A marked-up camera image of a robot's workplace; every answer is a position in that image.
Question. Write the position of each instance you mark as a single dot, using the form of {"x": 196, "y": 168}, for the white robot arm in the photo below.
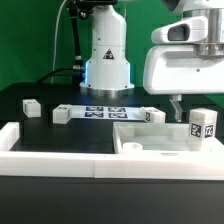
{"x": 107, "y": 72}

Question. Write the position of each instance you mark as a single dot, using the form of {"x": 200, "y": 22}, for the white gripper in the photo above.
{"x": 173, "y": 66}

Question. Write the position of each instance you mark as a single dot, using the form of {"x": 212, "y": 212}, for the white square tabletop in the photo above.
{"x": 133, "y": 138}

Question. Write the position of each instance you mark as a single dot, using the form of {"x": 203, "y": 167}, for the AprilTag marker sheet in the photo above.
{"x": 105, "y": 112}

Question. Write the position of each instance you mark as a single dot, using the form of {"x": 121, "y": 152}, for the white U-shaped fence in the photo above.
{"x": 156, "y": 165}

